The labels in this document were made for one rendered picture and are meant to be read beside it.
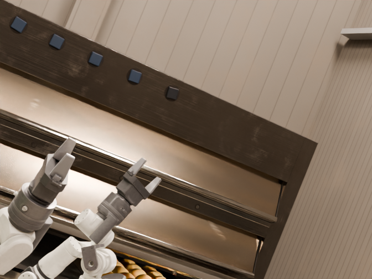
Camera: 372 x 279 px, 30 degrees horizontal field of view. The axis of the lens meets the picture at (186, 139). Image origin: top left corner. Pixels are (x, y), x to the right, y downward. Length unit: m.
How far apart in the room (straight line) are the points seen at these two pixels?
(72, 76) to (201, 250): 0.90
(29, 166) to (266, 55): 5.06
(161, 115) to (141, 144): 0.14
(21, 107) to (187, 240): 0.87
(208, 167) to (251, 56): 4.56
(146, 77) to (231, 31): 4.57
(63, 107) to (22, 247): 1.16
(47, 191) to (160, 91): 1.31
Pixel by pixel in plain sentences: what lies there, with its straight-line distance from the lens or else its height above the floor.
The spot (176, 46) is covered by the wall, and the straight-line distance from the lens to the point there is 7.03.
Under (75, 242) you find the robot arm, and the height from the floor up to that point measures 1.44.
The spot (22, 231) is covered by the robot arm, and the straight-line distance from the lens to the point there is 1.60.
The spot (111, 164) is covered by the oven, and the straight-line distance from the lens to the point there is 2.73.
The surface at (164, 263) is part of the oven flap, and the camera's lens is 2.74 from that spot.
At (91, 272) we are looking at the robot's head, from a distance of 1.83.
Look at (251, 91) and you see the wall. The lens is 7.40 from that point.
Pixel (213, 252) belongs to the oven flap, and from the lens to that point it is 2.96.
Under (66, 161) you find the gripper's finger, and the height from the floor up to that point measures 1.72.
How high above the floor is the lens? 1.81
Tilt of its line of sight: 2 degrees up
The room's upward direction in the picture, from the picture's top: 22 degrees clockwise
